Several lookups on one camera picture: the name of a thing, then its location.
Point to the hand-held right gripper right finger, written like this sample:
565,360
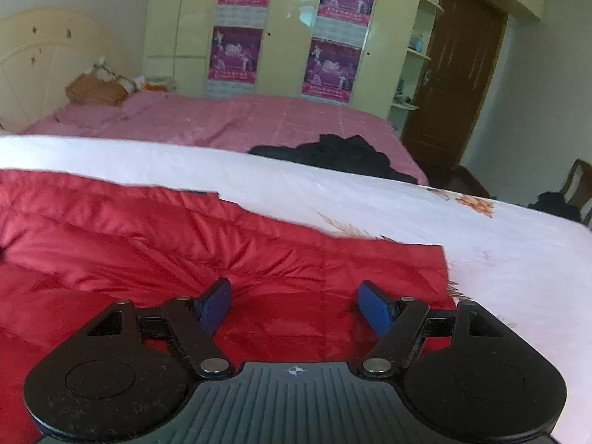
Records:
374,307

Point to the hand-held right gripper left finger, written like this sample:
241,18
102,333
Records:
215,305

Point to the red down jacket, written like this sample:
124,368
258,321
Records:
138,249

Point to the black clothes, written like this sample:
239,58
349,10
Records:
342,152

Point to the white floral bed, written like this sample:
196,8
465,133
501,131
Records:
508,263

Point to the pink bed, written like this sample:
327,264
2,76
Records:
231,120

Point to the stack of books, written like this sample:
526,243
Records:
157,84

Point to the cream corner shelf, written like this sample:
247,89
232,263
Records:
416,74

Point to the wooden chair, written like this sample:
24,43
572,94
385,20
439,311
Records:
578,185

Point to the brown wooden door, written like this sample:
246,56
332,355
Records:
458,78

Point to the orange striped pillow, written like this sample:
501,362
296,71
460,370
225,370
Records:
95,90

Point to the blue bottle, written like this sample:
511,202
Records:
419,42

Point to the cream wardrobe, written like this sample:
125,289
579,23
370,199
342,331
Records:
286,32

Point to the cream headboard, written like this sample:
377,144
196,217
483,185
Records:
41,51

